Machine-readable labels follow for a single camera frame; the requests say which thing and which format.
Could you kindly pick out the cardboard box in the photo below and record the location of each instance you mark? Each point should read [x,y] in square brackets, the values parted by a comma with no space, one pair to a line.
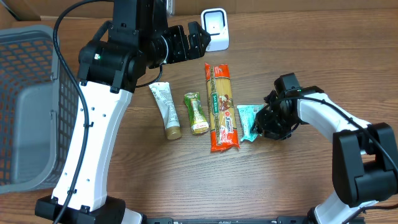
[33,10]

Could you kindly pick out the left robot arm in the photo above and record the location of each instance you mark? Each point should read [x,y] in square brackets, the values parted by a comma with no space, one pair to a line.
[137,37]

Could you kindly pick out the white tube gold cap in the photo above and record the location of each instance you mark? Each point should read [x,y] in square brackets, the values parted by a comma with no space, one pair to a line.
[162,94]

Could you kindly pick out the white barcode scanner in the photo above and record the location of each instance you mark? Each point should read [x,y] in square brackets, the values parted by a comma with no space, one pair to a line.
[215,22]

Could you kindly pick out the teal white packet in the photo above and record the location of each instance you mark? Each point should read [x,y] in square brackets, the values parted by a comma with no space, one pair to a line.
[247,114]

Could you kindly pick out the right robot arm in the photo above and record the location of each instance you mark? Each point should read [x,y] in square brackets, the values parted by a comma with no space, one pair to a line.
[364,155]

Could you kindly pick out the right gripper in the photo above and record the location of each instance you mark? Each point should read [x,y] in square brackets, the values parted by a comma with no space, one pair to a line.
[265,124]

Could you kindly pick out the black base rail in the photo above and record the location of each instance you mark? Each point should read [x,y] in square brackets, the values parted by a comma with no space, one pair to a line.
[224,221]

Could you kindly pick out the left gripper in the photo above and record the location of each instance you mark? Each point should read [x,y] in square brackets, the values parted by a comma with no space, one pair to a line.
[180,53]

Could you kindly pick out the red spaghetti packet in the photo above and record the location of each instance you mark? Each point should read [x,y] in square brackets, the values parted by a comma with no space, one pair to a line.
[223,128]

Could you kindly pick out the green snack packet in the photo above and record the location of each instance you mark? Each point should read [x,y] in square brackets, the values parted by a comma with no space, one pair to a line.
[198,122]

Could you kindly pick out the grey plastic basket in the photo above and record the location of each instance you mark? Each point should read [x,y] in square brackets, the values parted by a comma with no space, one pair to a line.
[38,110]

